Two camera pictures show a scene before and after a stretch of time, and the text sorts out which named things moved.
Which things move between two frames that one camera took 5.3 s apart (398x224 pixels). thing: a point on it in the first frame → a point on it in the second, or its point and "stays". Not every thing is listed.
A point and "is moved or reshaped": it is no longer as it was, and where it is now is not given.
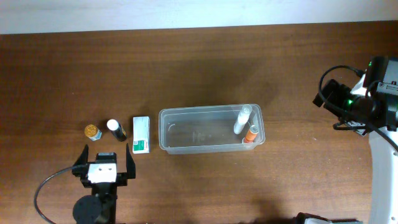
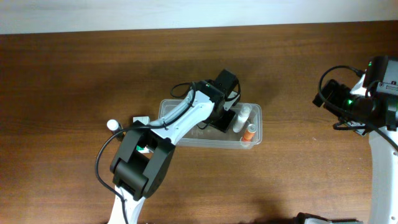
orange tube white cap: [251, 134] is moved or reshaped
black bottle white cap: [117, 130] stays
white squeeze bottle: [244, 116] stays
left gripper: [81, 166] → [224, 122]
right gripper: [340, 91] stays
